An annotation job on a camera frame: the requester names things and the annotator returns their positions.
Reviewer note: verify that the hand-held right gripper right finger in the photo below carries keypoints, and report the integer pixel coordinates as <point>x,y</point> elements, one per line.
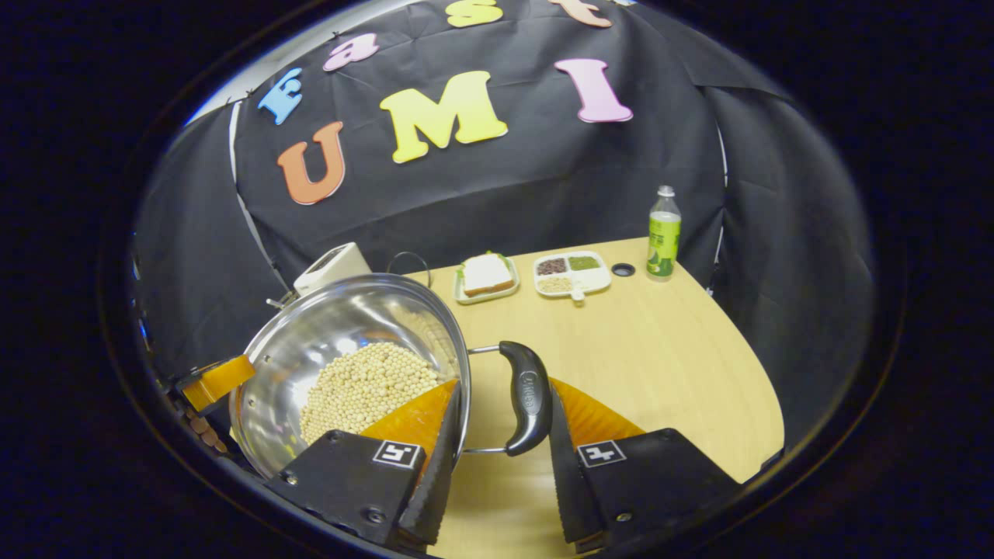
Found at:
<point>567,481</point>

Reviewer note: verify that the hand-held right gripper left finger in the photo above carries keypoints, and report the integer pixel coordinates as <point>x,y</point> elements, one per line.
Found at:
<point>435,489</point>

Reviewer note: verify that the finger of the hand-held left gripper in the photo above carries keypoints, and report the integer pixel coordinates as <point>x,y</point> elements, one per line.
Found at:
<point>221,380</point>

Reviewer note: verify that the steel pot with beans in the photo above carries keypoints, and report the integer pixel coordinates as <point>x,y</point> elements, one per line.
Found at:
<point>349,334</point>

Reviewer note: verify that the white toaster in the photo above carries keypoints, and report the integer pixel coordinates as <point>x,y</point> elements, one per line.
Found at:
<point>330,268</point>

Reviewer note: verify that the white divided grain tray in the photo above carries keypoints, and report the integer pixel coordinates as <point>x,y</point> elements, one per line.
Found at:
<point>594,278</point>

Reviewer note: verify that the white bread sandwich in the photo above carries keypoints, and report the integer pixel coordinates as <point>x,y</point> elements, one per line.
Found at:
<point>488,273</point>

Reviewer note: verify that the green label plastic bottle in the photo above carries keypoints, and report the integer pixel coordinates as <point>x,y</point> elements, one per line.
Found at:
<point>664,241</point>

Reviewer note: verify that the black backdrop cloth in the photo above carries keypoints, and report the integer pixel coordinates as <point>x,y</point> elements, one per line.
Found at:
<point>505,178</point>

